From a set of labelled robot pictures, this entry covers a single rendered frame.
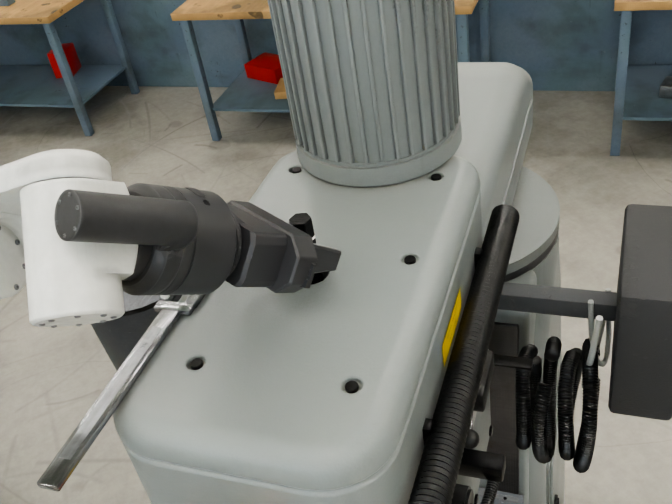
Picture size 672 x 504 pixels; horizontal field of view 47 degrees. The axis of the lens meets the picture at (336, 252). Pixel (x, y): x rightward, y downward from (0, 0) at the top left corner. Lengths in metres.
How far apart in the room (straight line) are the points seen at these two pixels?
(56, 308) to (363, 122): 0.41
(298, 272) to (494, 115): 0.68
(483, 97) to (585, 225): 2.74
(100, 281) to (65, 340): 3.39
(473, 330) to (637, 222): 0.36
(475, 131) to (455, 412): 0.60
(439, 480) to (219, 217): 0.29
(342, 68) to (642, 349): 0.51
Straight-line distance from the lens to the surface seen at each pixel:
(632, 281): 0.99
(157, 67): 6.19
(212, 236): 0.61
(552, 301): 1.09
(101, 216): 0.53
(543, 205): 1.40
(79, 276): 0.56
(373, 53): 0.80
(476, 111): 1.28
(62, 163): 0.57
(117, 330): 2.99
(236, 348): 0.70
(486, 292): 0.84
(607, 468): 2.97
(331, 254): 0.72
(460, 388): 0.74
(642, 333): 1.00
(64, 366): 3.80
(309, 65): 0.82
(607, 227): 4.02
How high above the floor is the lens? 2.35
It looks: 37 degrees down
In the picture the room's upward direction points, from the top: 10 degrees counter-clockwise
